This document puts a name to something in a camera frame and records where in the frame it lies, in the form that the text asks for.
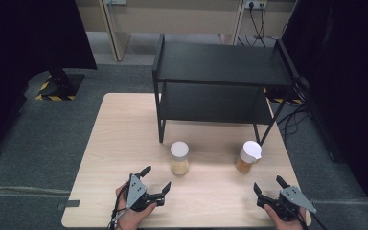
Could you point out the white wall outlet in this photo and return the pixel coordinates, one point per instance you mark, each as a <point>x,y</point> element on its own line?
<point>255,3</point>

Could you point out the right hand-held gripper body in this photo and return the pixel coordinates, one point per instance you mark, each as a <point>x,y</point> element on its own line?
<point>292,199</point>

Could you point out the white partition frame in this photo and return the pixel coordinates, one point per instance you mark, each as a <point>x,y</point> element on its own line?
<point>116,28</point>

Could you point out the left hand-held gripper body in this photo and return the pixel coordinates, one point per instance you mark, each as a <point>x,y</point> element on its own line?
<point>136,193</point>

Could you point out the person's right hand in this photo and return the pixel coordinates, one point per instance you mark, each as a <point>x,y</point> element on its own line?
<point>281,222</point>

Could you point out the glass jar with white spout lid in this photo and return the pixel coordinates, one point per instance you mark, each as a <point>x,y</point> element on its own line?
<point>248,157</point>

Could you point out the stand base with yellow-black tape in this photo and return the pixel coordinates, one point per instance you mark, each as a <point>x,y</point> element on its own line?
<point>284,96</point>
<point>60,86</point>

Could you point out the black curtain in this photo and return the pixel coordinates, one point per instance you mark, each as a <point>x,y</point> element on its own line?
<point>348,80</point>
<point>19,64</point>

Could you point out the person's left hand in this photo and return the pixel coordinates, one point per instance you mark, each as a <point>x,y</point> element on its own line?
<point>134,217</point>

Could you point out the glass jar with grey lid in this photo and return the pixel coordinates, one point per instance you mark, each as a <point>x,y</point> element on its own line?
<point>179,159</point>

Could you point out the black two-tier shelf rack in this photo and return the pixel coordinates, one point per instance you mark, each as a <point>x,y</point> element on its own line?
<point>220,64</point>

